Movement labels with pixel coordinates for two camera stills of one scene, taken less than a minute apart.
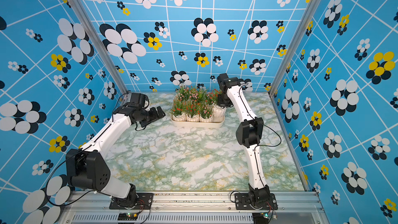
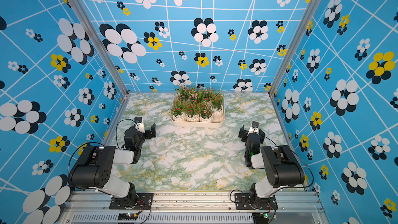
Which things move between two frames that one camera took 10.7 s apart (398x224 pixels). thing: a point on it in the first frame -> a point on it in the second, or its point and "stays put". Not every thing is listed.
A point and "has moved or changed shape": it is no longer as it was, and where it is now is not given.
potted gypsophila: x=206 y=113 stays put
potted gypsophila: x=179 y=112 stays put
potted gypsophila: x=193 y=110 stays put
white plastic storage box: x=218 y=123 stays put
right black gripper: x=221 y=104 -> x=244 y=134
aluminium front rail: x=293 y=207 stays put
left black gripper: x=155 y=115 -> x=149 y=136
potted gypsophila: x=218 y=113 has moved or changed shape
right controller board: x=260 y=218 stays put
